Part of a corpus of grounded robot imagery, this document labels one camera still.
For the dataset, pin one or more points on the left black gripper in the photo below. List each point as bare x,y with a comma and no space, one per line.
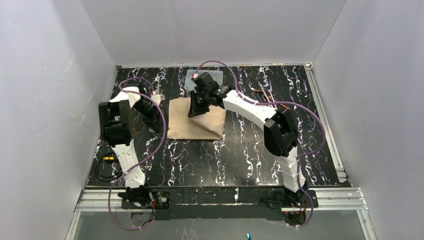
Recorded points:
151,117

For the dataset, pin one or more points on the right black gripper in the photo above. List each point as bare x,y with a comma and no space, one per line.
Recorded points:
199,101

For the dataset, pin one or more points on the beige cloth napkin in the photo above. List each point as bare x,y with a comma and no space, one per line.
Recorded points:
208,126

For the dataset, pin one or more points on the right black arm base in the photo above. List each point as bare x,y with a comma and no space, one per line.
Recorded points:
278,198

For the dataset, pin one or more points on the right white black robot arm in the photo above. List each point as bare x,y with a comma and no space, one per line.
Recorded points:
280,134

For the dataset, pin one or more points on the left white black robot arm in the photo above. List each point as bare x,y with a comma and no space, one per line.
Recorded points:
118,129

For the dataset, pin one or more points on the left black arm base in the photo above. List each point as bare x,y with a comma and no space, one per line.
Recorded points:
155,200

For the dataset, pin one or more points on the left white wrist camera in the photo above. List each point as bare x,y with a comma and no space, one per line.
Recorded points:
158,98

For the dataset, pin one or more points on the aluminium frame rail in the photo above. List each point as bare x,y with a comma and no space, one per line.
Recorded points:
328,198

